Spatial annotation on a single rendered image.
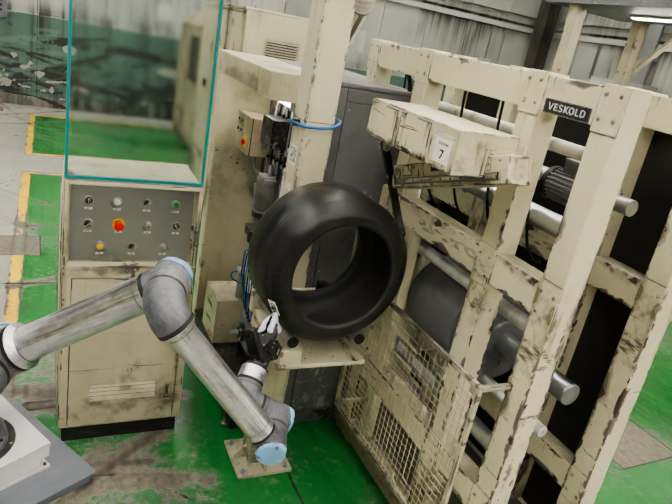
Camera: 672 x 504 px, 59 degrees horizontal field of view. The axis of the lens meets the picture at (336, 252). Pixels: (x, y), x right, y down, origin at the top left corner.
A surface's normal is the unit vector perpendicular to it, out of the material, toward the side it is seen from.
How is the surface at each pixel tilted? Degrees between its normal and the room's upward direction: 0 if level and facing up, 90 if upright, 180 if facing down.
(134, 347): 92
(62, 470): 0
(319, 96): 90
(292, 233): 64
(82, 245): 90
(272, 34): 90
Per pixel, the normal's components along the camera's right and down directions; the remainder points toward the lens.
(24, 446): 0.18, -0.89
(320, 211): 0.08, -0.35
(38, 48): 0.41, 0.38
